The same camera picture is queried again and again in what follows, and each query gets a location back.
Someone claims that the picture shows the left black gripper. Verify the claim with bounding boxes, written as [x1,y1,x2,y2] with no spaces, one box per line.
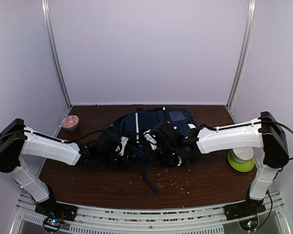
[98,152,134,171]

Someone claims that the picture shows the navy blue student backpack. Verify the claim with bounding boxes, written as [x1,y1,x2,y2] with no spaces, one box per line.
[109,107,199,194]

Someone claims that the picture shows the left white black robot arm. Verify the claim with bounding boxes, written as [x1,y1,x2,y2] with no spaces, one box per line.
[0,118,129,216]

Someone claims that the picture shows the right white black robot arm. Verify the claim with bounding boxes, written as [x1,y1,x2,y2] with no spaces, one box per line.
[144,112,290,215]

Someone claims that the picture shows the red patterned small bowl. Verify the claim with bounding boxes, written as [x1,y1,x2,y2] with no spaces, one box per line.
[61,115,80,131]

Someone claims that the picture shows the lime green plate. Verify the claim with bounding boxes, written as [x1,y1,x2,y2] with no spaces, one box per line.
[228,151,254,173]

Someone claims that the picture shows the white bowl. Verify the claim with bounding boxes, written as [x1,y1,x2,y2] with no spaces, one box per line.
[231,148,254,163]

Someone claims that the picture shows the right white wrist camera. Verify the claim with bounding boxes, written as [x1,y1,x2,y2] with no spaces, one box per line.
[143,129,160,151]

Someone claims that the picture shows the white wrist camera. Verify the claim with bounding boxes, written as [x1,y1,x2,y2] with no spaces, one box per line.
[115,136,129,156]
[143,129,160,151]

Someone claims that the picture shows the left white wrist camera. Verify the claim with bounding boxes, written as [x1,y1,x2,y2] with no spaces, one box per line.
[115,136,129,156]

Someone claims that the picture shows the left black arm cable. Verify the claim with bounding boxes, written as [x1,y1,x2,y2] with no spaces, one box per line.
[0,128,113,156]

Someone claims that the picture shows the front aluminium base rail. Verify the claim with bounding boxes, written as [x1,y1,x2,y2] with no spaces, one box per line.
[13,192,291,234]

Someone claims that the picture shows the left aluminium frame post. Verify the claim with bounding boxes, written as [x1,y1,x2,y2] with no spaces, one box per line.
[41,0,72,109]

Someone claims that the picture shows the aluminium frame post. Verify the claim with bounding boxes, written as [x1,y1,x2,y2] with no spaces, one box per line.
[41,0,72,109]
[226,0,258,112]

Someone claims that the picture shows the right aluminium frame post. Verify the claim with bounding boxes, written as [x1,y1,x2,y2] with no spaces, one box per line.
[226,0,258,112]

